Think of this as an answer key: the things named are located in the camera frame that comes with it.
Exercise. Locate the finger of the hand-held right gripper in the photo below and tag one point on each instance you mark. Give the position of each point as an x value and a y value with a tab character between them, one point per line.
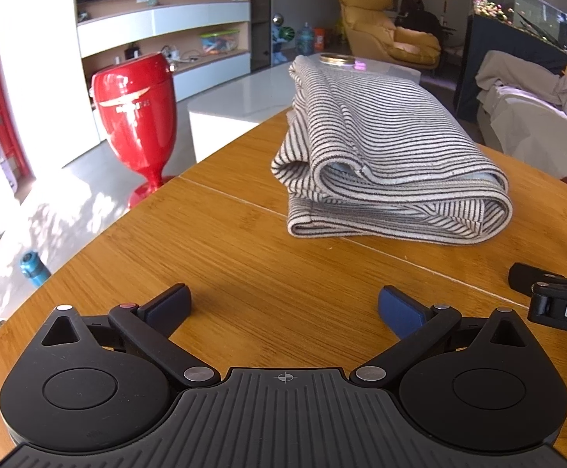
527	277

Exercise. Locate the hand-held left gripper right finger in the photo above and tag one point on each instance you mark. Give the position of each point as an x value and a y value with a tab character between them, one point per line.
400	314

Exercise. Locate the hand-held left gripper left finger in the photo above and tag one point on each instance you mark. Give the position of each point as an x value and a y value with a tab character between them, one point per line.
169	307

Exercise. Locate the striped long-sleeve shirt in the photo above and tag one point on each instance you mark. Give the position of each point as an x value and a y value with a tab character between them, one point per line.
385	131

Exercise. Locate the blue bottle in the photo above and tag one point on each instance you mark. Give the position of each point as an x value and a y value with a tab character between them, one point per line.
35	268

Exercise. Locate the grey sofa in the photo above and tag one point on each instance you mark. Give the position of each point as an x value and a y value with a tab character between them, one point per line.
522	122

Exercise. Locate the red goblet-shaped appliance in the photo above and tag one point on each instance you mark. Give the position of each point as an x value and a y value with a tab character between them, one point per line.
132	107

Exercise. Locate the beige blanket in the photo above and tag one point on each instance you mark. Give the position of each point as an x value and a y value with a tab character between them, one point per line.
517	73

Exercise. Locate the white coffee table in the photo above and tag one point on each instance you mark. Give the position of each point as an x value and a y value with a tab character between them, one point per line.
244	92

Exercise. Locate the dark fish tank cabinet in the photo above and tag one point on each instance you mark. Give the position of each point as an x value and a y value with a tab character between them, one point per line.
488	34

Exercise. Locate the pink box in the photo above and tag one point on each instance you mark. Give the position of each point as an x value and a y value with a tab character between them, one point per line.
361	65

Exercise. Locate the glass snack jar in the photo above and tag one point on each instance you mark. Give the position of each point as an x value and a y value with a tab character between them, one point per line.
337	58

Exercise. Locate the glass fish tank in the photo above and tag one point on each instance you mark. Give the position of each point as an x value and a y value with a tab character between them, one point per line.
522	9

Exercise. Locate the clear plastic storage container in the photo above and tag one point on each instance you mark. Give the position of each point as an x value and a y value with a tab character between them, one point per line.
220	41

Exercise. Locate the orange box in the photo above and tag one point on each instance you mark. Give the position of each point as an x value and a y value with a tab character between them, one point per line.
319	40

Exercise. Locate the blue water jug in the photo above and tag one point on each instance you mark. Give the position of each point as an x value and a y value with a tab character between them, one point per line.
305	41

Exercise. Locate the watermelon ball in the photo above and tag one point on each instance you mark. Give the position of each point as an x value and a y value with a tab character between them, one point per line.
289	33

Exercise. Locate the yellow lounge chair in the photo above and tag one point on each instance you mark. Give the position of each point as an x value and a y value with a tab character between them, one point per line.
361	14

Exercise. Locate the silver ball figure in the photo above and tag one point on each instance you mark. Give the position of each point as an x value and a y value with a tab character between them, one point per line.
278	22

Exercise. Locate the television wall cabinet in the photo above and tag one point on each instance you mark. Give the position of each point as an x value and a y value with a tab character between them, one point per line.
190	14

